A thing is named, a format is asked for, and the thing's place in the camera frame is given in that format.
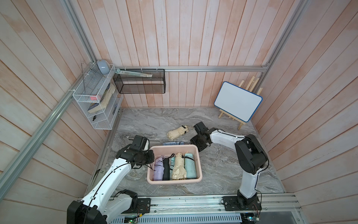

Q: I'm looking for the cream umbrella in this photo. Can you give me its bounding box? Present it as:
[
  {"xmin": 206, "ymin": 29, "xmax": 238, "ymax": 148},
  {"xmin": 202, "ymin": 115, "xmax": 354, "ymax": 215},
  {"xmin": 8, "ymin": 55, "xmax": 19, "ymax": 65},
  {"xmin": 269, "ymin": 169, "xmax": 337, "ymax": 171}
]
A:
[
  {"xmin": 172, "ymin": 153, "xmax": 186, "ymax": 180},
  {"xmin": 167, "ymin": 125, "xmax": 189, "ymax": 141}
]

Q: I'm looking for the light blue umbrella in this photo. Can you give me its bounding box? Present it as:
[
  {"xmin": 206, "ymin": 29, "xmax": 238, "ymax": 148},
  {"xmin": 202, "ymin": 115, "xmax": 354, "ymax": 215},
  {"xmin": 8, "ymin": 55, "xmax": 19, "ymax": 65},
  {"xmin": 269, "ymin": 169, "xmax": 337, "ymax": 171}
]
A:
[{"xmin": 163, "ymin": 141, "xmax": 185, "ymax": 146}]

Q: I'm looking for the mint green umbrella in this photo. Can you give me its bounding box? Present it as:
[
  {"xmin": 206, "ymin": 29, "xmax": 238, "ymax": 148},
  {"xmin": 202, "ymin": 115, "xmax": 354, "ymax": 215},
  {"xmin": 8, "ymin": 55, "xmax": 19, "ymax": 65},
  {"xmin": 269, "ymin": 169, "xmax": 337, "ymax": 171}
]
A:
[{"xmin": 184, "ymin": 153, "xmax": 197, "ymax": 179}]

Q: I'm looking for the teal green umbrella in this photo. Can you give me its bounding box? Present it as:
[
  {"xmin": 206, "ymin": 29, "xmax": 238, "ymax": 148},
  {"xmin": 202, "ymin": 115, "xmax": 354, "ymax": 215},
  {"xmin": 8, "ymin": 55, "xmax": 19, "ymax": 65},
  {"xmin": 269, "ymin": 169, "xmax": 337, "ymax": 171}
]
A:
[{"xmin": 170, "ymin": 157, "xmax": 175, "ymax": 172}]

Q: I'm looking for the lilac umbrella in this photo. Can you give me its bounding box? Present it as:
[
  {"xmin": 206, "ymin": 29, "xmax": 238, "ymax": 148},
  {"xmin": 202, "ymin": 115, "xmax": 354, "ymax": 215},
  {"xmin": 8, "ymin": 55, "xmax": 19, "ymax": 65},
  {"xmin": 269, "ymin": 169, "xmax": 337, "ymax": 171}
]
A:
[{"xmin": 153, "ymin": 156, "xmax": 165, "ymax": 181}]

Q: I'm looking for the black umbrella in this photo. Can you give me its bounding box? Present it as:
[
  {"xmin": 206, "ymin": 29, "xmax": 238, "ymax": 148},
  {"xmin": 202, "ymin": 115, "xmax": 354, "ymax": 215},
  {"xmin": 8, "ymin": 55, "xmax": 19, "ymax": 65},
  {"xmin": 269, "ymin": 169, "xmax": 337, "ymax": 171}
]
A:
[{"xmin": 163, "ymin": 154, "xmax": 175, "ymax": 181}]

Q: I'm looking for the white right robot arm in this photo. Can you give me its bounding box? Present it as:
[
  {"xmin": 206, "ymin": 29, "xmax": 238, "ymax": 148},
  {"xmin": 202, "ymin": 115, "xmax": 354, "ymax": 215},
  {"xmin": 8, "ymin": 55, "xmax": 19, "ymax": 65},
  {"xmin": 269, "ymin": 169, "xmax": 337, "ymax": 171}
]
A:
[{"xmin": 190, "ymin": 122, "xmax": 269, "ymax": 212}]

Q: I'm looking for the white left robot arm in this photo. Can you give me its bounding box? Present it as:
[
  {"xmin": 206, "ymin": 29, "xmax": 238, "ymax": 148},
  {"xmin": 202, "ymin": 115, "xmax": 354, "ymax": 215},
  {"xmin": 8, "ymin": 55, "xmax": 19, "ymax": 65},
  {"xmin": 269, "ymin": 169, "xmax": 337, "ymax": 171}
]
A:
[{"xmin": 67, "ymin": 135, "xmax": 154, "ymax": 224}]

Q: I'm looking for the green paper on basket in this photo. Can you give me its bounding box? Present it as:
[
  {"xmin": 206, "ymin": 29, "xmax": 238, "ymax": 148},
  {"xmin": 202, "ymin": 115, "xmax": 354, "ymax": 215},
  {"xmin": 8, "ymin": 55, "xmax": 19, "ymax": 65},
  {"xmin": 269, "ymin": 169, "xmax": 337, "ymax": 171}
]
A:
[{"xmin": 115, "ymin": 69, "xmax": 153, "ymax": 77}]

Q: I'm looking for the grey round speaker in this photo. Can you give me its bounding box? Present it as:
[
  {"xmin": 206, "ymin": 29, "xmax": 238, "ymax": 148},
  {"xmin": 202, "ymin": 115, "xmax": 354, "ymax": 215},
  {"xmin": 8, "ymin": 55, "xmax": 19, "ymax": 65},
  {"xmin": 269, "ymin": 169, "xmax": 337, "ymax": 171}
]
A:
[{"xmin": 97, "ymin": 59, "xmax": 111, "ymax": 76}]

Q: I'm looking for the white board with blue frame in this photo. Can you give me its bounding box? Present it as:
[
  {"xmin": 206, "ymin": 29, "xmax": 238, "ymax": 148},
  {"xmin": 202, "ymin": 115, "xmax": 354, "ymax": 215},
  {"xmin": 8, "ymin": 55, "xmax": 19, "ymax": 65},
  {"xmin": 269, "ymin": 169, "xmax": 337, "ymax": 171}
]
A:
[{"xmin": 213, "ymin": 81, "xmax": 263, "ymax": 123}]

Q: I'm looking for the book in wire rack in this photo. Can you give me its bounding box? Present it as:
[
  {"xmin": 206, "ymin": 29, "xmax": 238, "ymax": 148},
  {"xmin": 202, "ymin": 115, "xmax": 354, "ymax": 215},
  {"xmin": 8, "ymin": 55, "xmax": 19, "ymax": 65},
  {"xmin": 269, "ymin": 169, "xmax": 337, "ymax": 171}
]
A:
[{"xmin": 88, "ymin": 83, "xmax": 116, "ymax": 113}]

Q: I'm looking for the black wire mesh basket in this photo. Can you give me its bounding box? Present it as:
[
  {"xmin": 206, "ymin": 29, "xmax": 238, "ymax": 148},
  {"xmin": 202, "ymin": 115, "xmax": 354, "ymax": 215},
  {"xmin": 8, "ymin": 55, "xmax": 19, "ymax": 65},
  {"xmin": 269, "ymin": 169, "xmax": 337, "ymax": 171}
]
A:
[{"xmin": 113, "ymin": 69, "xmax": 166, "ymax": 94}]

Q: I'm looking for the white wire shelf rack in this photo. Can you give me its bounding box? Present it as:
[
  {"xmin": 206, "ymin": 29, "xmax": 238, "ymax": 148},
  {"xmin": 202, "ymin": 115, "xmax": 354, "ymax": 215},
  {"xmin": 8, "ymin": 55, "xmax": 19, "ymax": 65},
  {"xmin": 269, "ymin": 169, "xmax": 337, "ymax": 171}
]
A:
[{"xmin": 73, "ymin": 63, "xmax": 123, "ymax": 130}]

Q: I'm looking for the aluminium frame rail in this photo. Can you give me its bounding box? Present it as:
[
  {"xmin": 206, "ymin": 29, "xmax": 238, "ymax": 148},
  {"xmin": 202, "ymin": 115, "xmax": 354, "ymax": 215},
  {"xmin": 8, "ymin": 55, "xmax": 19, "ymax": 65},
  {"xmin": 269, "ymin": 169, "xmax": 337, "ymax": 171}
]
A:
[{"xmin": 116, "ymin": 65, "xmax": 268, "ymax": 72}]

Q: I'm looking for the metal base rail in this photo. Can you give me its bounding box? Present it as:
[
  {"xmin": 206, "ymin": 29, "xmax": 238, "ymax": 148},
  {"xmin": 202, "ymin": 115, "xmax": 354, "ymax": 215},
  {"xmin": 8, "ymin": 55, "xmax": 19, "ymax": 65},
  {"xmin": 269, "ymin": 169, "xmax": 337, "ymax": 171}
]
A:
[{"xmin": 71, "ymin": 194, "xmax": 303, "ymax": 224}]

